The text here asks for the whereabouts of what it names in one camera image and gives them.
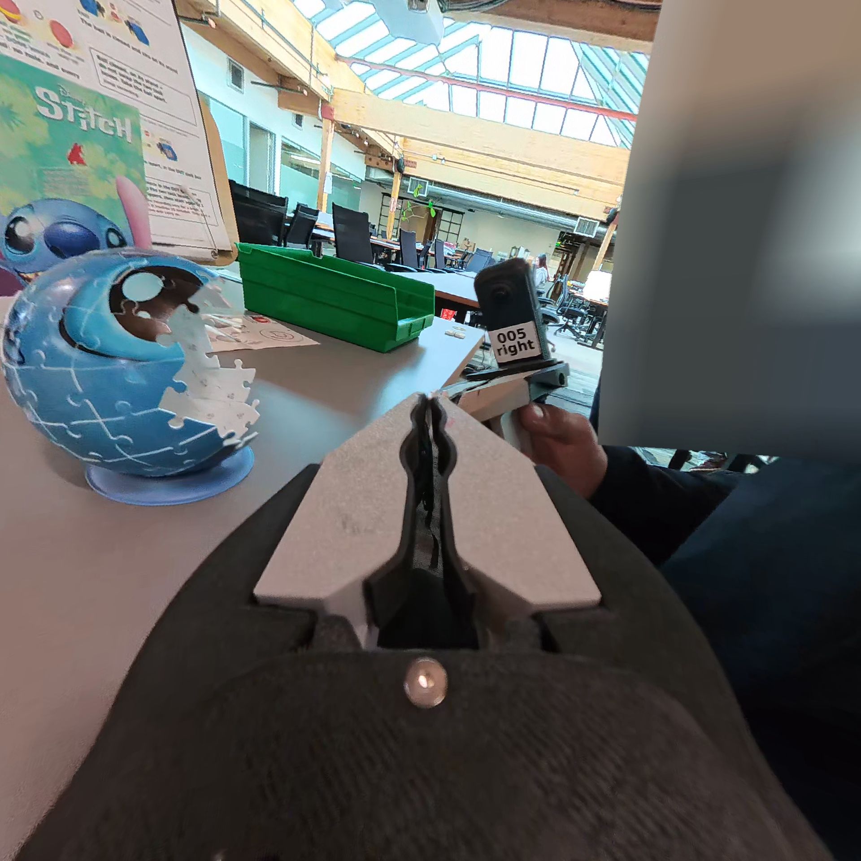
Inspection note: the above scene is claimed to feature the green hanging plant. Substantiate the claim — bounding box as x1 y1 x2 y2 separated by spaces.
401 180 441 233

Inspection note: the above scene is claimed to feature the blue round ball stand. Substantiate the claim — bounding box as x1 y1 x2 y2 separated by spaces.
85 440 257 507

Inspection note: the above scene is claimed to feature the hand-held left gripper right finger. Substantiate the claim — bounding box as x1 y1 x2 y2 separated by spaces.
430 395 603 636

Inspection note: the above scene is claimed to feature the person's right forearm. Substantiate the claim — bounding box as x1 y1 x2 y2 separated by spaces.
588 444 774 566

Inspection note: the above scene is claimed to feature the blue cartoon puzzle ball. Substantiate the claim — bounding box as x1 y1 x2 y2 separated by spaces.
0 247 260 480

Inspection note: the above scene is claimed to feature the long grey office table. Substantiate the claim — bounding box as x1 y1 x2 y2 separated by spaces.
387 268 485 320

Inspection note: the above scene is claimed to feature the green plastic bin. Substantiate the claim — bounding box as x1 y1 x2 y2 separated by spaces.
235 242 436 354

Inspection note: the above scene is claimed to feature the colourful cartoon puzzle box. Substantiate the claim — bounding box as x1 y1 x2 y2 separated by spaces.
0 0 239 297

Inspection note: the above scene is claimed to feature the white instruction sheet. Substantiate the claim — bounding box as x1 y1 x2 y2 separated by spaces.
205 313 320 354

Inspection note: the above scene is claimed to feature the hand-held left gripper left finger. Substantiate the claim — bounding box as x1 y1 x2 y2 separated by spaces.
253 393 431 648

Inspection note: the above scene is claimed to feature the person's right hand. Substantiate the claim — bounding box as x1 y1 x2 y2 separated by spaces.
517 402 609 500

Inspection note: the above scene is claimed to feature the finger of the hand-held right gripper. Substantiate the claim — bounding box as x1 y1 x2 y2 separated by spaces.
440 374 534 421

